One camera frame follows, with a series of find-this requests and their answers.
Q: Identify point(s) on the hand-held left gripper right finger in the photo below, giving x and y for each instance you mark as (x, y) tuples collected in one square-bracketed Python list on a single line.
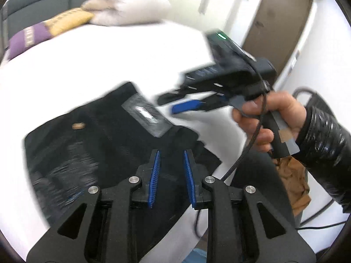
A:
[(189, 180)]

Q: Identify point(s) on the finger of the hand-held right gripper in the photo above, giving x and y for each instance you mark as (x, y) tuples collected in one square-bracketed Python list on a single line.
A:
[(186, 106), (172, 96)]

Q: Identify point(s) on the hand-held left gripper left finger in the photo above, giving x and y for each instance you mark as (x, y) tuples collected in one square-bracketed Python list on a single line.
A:
[(155, 180)]

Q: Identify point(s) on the black pants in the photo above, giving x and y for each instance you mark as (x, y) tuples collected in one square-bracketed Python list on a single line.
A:
[(109, 142)]

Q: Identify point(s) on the person's right forearm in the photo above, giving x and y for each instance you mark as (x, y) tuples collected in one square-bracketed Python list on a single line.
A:
[(326, 153)]

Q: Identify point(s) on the person's right hand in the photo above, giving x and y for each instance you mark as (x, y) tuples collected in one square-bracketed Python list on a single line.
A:
[(288, 109)]

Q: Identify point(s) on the brown door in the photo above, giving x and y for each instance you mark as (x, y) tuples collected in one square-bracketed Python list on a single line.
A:
[(274, 19)]

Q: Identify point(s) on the bed with white sheet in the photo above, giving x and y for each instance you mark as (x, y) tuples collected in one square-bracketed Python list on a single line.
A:
[(96, 60)]

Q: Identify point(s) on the brown crumpled cloth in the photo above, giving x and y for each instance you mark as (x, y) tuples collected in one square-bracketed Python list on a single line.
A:
[(293, 183)]

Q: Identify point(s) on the white pillows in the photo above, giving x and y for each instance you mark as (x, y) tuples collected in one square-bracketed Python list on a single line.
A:
[(126, 2)]

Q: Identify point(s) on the yellow pillow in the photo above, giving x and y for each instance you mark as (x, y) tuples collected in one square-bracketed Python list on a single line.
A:
[(68, 22)]

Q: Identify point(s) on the purple pillow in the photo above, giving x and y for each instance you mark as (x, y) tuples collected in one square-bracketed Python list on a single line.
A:
[(30, 37)]

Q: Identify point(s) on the white wall switch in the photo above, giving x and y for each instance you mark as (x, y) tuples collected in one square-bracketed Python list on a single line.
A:
[(293, 61)]

